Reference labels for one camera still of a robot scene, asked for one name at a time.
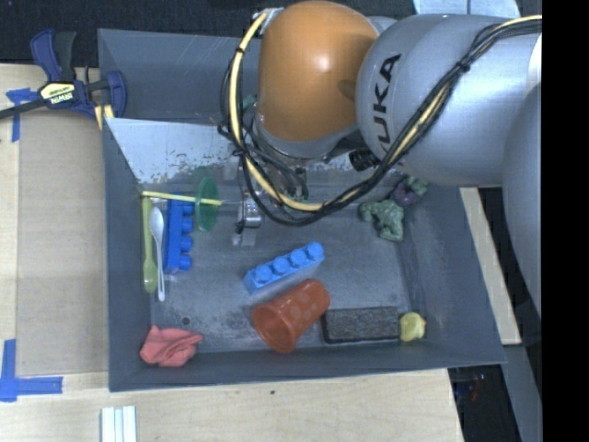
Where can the grey metal bin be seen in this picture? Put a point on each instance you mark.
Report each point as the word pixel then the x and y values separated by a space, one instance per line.
pixel 349 265

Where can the thin yellow stick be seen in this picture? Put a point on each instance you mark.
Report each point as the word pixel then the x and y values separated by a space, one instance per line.
pixel 170 196

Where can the orange plastic cup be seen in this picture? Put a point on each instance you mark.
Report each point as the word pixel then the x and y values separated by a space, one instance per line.
pixel 292 316

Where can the white plastic spoon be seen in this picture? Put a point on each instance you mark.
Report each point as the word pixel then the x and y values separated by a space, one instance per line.
pixel 157 224

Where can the black cylinder on white bracket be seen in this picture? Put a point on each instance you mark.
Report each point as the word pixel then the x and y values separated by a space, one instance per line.
pixel 363 159

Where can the pink cloth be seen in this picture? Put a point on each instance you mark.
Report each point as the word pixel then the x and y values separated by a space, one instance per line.
pixel 168 345

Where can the green plastic spoon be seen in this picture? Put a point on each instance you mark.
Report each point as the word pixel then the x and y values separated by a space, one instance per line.
pixel 148 265

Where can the purple and green toy figure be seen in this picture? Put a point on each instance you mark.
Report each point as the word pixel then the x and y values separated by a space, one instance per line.
pixel 407 194

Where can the blue toy brick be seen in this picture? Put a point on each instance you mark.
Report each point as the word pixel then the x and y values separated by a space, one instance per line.
pixel 177 237
pixel 283 267

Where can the green translucent disc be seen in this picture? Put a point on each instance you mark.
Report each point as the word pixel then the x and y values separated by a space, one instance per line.
pixel 207 217

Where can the yellow toy duck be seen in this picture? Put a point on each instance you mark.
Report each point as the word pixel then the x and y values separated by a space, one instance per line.
pixel 412 327

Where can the dark grey sponge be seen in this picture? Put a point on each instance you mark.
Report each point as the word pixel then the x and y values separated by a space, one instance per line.
pixel 361 324

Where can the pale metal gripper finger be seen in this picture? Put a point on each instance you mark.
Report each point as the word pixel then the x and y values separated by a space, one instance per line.
pixel 231 168
pixel 250 214

